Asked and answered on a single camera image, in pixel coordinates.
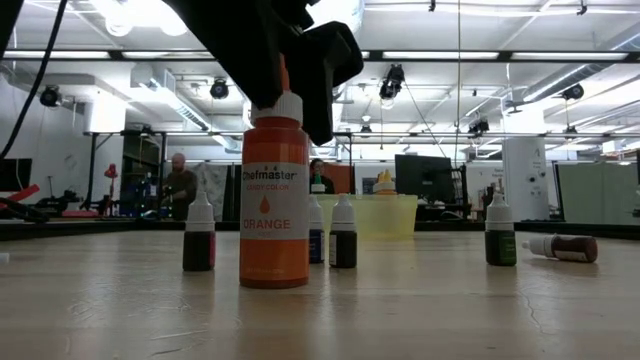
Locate small brown food colouring bottle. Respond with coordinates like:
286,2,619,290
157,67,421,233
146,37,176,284
521,233,599,264

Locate black overhead frame beam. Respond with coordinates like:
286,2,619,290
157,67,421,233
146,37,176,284
0,48,640,63

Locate white round column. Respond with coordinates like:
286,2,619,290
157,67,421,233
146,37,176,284
502,137,551,221

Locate black wall screen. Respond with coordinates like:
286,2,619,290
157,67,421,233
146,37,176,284
0,158,34,194

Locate green partition wall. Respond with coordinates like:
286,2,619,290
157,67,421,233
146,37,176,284
554,160,640,224

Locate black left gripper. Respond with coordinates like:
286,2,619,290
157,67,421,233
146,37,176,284
163,0,365,147

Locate small green food colouring bottle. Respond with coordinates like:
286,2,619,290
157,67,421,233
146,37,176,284
485,192,518,267

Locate black metal table frame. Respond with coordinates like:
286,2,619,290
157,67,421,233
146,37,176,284
0,218,640,242

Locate yellow translucent plastic bin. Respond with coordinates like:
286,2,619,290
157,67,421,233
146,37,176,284
315,193,419,240

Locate orange partition panel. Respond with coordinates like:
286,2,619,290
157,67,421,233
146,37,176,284
329,162,356,196

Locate small blue food colouring bottle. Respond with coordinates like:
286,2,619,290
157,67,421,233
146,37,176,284
308,195,326,265

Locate small black food colouring bottle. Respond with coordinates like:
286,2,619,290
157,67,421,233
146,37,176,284
329,193,358,269

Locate black metal rack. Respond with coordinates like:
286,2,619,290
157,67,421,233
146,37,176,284
88,130,169,221

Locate large orange food colouring bottle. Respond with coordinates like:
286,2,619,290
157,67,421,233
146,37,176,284
238,54,310,290

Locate person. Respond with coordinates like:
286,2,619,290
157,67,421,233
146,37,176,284
308,158,336,195
162,152,199,221

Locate small red food colouring bottle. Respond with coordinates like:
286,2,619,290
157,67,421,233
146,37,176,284
182,191,217,273

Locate black computer monitor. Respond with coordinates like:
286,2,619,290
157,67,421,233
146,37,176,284
394,153,454,201

